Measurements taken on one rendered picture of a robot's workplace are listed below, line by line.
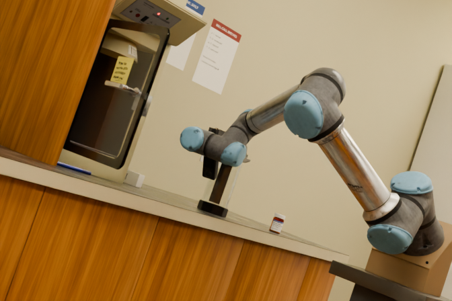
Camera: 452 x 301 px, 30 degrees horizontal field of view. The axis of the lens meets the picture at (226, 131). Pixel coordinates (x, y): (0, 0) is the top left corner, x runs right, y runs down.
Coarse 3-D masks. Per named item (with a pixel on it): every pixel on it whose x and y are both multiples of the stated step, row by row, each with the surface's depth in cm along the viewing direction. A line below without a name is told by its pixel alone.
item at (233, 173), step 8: (224, 168) 281; (232, 168) 281; (240, 168) 284; (224, 176) 281; (232, 176) 282; (208, 184) 283; (216, 184) 281; (224, 184) 281; (232, 184) 282; (208, 192) 282; (216, 192) 280; (224, 192) 281; (232, 192) 284; (208, 200) 281; (216, 200) 280; (224, 200) 281
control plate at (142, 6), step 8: (144, 0) 245; (128, 8) 246; (136, 8) 247; (144, 8) 248; (152, 8) 249; (160, 8) 250; (128, 16) 249; (144, 16) 251; (152, 16) 252; (160, 16) 253; (168, 16) 254; (152, 24) 255; (160, 24) 257; (168, 24) 258
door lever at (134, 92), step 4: (104, 84) 227; (108, 84) 226; (112, 84) 224; (116, 84) 223; (120, 84) 221; (116, 88) 223; (120, 88) 221; (124, 88) 221; (128, 88) 222; (136, 88) 225; (132, 92) 223; (136, 92) 224
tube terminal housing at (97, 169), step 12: (180, 0) 269; (168, 48) 270; (156, 84) 269; (144, 120) 269; (132, 144) 267; (60, 156) 246; (72, 156) 249; (132, 156) 269; (84, 168) 254; (96, 168) 258; (108, 168) 262; (120, 180) 267
